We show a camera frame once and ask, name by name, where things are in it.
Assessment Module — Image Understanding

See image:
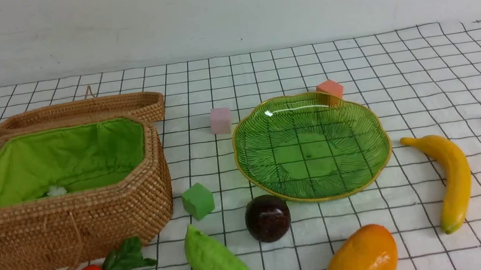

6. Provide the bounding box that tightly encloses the orange foam cube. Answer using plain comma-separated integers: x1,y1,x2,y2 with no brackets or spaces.
316,79,344,99

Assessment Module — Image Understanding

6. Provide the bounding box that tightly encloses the dark red toy passionfruit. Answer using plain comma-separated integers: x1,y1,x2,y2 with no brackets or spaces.
244,194,291,243

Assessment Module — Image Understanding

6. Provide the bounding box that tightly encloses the yellow toy banana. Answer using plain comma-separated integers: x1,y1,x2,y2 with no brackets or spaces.
399,134,472,234

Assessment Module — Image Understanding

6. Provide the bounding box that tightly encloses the green foam cube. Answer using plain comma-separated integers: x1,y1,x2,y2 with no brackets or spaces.
181,182,215,221

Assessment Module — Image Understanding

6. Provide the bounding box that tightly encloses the woven rattan basket lid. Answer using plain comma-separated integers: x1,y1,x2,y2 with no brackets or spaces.
0,86,166,137

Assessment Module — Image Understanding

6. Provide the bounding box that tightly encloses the green glass leaf plate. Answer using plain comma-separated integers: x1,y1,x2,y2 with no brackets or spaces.
232,92,392,202

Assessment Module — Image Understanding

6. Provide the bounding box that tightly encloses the woven rattan basket green lining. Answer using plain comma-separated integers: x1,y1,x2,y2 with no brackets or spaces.
0,115,173,270

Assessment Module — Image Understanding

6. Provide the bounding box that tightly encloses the green toy cucumber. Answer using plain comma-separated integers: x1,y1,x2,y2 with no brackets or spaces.
184,224,250,270

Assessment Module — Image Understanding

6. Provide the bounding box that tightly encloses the orange toy mango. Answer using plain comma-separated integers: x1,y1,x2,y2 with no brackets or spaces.
326,224,399,270

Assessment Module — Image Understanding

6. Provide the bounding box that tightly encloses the white grid tablecloth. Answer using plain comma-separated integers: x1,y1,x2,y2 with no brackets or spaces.
0,22,481,270

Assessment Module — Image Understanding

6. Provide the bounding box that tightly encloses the pink foam cube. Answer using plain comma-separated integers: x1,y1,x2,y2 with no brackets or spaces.
209,107,232,135

